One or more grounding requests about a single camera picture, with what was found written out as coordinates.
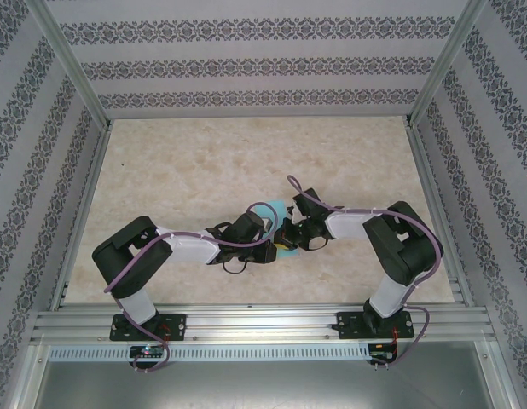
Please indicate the light blue paper sheet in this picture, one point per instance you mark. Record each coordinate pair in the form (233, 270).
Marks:
(278, 209)

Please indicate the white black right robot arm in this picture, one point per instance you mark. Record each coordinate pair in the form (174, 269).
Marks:
(353, 223)

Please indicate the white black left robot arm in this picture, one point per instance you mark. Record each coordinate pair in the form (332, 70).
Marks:
(191, 249)

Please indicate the grey sheet metal tray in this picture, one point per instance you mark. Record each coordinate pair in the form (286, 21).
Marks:
(263, 387)

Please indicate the small circuit board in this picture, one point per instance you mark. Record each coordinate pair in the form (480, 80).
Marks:
(380, 349)

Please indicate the circuit board with green light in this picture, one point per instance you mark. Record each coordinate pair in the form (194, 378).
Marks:
(146, 351)

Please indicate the wide aluminium base rail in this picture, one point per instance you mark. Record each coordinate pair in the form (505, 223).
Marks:
(263, 324)

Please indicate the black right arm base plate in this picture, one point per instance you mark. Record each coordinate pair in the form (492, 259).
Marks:
(346, 326)

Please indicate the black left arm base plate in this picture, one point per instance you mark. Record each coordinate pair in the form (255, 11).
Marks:
(178, 328)

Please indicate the aluminium table edge rail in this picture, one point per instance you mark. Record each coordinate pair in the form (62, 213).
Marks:
(78, 217)
(440, 213)

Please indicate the aluminium frame post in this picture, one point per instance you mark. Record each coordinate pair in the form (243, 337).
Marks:
(71, 64)
(447, 64)

